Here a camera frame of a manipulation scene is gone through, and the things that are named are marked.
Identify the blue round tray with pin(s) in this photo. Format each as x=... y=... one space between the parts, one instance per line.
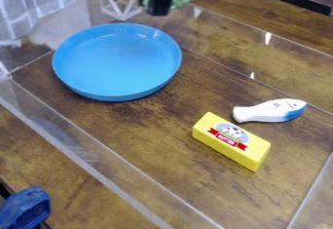
x=116 y=62

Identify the blue clamp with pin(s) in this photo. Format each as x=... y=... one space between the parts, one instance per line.
x=25 y=209

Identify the white blue toy fish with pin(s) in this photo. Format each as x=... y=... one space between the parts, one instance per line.
x=278 y=110

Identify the yellow butter block toy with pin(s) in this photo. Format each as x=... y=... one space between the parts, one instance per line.
x=241 y=146

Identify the clear acrylic enclosure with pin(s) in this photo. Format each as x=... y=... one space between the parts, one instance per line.
x=120 y=164

